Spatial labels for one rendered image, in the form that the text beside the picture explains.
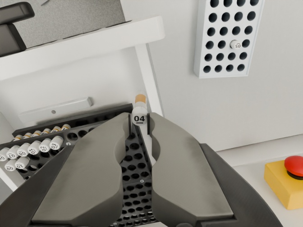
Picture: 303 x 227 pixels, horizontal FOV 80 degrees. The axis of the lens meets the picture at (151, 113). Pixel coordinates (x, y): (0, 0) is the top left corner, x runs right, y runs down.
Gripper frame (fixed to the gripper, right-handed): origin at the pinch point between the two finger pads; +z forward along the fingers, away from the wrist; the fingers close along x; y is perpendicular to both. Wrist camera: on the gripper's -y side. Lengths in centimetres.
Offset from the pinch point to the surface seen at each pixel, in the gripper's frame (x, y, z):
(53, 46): -7.2, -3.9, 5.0
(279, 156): 30.7, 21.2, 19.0
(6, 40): -12.0, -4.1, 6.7
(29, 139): -14.0, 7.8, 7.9
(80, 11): -32, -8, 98
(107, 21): -18, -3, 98
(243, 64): 16.9, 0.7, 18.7
